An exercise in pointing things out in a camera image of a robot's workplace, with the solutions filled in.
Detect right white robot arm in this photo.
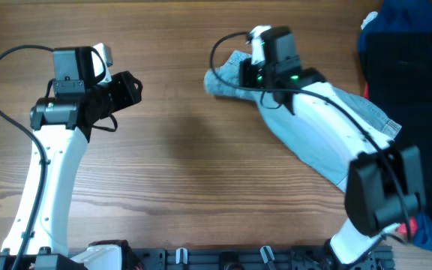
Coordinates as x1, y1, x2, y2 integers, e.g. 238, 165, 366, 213
240, 25, 426, 269

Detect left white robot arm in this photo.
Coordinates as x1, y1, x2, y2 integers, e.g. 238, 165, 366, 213
0, 43, 143, 269

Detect light blue denim shorts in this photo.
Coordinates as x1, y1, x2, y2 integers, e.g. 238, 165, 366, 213
204, 50, 401, 191

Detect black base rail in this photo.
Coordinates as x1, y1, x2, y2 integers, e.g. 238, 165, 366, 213
120, 245, 396, 270

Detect red garment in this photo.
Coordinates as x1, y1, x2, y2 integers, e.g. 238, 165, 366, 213
363, 84, 419, 237

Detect white garment tag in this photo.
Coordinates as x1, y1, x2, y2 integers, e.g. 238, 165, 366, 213
361, 11, 378, 30

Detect dark blue garment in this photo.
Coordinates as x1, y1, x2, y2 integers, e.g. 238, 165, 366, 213
358, 0, 432, 251

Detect black garment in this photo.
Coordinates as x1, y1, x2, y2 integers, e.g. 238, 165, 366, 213
358, 32, 432, 220

